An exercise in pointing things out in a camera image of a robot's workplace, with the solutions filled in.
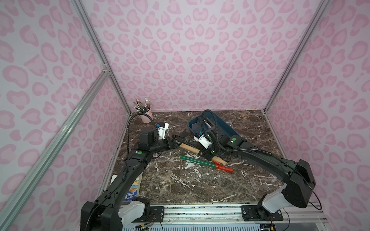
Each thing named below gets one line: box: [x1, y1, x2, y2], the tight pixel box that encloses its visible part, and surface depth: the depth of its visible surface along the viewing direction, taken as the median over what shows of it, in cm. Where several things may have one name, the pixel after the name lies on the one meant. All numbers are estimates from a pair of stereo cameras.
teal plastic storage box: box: [187, 112, 241, 137], surface depth 109 cm
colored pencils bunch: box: [132, 97, 153, 114], surface depth 106 cm
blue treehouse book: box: [123, 171, 143, 202], surface depth 80 cm
